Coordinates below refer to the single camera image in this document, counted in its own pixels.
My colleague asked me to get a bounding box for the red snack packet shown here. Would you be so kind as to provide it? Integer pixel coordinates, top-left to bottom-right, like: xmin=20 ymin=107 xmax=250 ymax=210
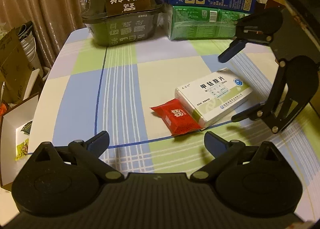
xmin=150 ymin=99 xmax=201 ymax=136

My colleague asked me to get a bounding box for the white green medicine box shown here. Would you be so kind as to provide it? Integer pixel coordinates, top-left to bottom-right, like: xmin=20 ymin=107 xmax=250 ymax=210
xmin=175 ymin=68 xmax=252 ymax=129

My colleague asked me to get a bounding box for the checkered tablecloth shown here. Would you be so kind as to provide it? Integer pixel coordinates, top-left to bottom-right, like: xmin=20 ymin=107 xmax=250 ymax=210
xmin=27 ymin=27 xmax=320 ymax=222

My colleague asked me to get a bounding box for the yellow snack packet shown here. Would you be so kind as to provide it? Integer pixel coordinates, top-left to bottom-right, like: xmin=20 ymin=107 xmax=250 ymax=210
xmin=15 ymin=139 xmax=29 ymax=161

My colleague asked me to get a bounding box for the white open cardboard box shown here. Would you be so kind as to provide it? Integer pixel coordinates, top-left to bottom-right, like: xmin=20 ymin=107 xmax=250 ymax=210
xmin=1 ymin=94 xmax=39 ymax=191

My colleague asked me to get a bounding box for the brown cardboard boxes stack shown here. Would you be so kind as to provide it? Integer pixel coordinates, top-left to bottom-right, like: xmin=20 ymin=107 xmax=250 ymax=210
xmin=0 ymin=29 xmax=32 ymax=103

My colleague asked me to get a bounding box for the green shrink-wrapped drink pack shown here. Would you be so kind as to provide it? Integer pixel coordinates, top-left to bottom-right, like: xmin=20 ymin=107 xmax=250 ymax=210
xmin=162 ymin=5 xmax=248 ymax=40

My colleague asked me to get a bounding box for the white bowls stack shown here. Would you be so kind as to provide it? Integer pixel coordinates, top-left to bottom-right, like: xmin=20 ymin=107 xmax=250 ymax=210
xmin=17 ymin=21 xmax=43 ymax=77

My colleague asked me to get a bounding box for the black Honglu food box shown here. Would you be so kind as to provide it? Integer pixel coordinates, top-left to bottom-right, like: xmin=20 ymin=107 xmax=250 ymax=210
xmin=81 ymin=0 xmax=163 ymax=46

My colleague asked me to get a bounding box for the beige pink curtain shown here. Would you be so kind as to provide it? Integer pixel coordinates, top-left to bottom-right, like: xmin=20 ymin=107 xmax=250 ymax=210
xmin=1 ymin=0 xmax=84 ymax=68

